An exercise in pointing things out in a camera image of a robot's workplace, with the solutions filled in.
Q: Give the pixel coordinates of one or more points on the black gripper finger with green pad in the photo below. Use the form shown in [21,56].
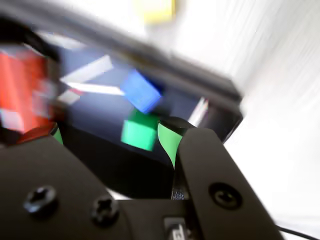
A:
[50,195]
[212,175]

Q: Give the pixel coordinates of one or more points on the green wooden cube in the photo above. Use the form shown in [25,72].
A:
[137,135]

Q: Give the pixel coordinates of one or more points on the blue wooden cube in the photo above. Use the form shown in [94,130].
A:
[141,92]

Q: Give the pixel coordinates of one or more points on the yellow wooden cube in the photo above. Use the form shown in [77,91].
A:
[157,10]

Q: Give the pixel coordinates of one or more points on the black cardboard box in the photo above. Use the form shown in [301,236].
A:
[112,155]

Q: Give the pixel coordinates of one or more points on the red-tipped wooden match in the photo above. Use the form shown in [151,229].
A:
[65,42]
[71,96]
[198,111]
[100,88]
[90,68]

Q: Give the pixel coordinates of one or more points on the red matchbox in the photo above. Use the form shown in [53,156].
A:
[20,87]

